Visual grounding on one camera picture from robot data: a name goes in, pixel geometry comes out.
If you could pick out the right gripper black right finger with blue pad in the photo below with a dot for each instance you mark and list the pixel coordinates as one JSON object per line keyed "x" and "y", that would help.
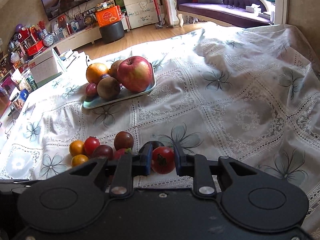
{"x": 197, "y": 167}

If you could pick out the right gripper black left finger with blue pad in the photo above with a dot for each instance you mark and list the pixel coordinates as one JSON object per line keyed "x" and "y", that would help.
{"x": 128, "y": 167}

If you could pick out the small orange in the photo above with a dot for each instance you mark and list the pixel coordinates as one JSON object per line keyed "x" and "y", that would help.
{"x": 76, "y": 148}
{"x": 78, "y": 160}

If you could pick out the red radish with green top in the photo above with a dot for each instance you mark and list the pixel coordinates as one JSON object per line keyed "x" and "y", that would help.
{"x": 122, "y": 152}

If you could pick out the dark brown round tomato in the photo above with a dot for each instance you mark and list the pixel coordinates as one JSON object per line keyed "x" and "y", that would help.
{"x": 123, "y": 140}

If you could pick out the dark purple plum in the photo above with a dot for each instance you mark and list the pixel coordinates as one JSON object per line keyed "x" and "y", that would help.
{"x": 103, "y": 151}

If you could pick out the small red cherry tomato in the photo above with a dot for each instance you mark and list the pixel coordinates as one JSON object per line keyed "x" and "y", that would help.
{"x": 90, "y": 144}

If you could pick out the light teal tray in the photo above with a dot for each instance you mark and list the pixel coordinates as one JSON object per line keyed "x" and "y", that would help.
{"x": 124, "y": 94}

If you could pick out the front brown kiwi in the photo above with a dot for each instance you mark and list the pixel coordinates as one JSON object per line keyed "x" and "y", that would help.
{"x": 108, "y": 88}

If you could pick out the brown kiwi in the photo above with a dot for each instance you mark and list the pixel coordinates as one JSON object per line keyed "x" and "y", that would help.
{"x": 108, "y": 88}
{"x": 114, "y": 68}

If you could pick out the white floral lace tablecloth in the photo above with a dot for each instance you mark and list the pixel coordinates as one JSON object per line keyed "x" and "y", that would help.
{"x": 251, "y": 94}

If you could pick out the red plum on tray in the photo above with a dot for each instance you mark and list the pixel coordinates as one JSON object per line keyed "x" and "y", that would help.
{"x": 91, "y": 90}

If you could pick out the small purple plum behind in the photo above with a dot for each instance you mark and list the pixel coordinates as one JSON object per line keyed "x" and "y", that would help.
{"x": 105, "y": 76}

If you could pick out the large red apple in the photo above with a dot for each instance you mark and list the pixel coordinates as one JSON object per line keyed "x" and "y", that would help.
{"x": 135, "y": 74}

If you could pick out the back brown kiwi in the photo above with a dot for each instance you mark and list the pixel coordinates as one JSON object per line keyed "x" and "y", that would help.
{"x": 114, "y": 68}

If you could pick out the large orange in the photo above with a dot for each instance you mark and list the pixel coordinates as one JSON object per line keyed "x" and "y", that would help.
{"x": 94, "y": 72}

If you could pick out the white desk calendar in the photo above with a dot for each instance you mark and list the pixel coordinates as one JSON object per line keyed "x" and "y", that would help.
{"x": 45, "y": 67}

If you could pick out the black round ottoman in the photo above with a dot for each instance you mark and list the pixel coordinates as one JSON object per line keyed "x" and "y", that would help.
{"x": 112, "y": 32}

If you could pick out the white tv cabinet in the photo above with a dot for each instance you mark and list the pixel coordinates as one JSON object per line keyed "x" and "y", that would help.
{"x": 78, "y": 39}

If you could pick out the red stick vacuum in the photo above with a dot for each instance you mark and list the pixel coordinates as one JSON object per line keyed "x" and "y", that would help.
{"x": 159, "y": 24}

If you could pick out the blue white porcelain vase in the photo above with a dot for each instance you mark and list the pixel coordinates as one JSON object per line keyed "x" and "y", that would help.
{"x": 48, "y": 38}

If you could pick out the orange gift box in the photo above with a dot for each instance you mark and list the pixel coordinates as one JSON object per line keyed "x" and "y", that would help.
{"x": 108, "y": 16}

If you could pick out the white cartoon cabinet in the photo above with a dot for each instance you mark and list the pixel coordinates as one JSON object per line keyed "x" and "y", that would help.
{"x": 140, "y": 12}

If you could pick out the purple chaise sofa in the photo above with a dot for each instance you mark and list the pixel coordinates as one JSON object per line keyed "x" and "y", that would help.
{"x": 230, "y": 12}

